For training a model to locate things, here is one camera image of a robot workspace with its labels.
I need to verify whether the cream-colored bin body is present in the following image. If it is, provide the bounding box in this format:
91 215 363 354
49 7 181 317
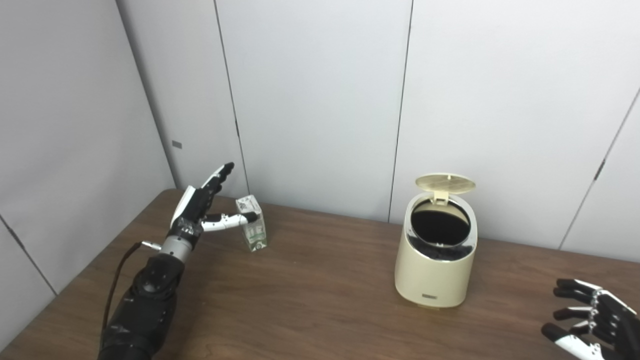
394 190 478 308

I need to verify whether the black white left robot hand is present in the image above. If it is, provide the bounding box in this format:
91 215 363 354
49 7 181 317
167 162 259 248

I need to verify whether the cream round bin lid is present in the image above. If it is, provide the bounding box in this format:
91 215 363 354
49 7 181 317
415 173 477 206

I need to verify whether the white green milk carton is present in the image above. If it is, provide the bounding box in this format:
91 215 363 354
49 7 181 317
235 195 268 252

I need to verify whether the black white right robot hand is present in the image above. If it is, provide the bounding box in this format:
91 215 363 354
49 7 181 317
541 278 640 360

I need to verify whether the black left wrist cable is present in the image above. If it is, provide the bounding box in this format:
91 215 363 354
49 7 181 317
100 240 163 351

